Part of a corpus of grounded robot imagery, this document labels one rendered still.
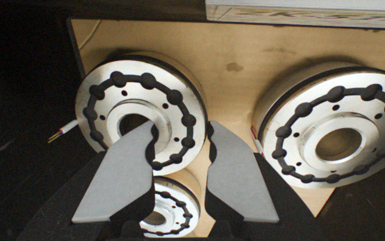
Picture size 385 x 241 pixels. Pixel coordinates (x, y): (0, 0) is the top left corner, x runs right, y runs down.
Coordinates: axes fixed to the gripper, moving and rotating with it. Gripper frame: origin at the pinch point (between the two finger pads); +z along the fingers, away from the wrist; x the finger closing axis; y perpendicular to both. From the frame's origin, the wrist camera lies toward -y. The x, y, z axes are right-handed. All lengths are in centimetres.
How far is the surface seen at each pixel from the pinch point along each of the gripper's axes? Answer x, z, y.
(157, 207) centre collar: -2.6, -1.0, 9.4
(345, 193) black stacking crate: 17.1, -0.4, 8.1
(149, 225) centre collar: -3.7, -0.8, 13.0
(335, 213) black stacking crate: 17.1, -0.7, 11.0
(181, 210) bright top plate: -0.2, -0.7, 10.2
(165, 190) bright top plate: -1.7, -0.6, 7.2
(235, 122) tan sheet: 4.8, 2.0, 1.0
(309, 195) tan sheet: 14.8, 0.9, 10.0
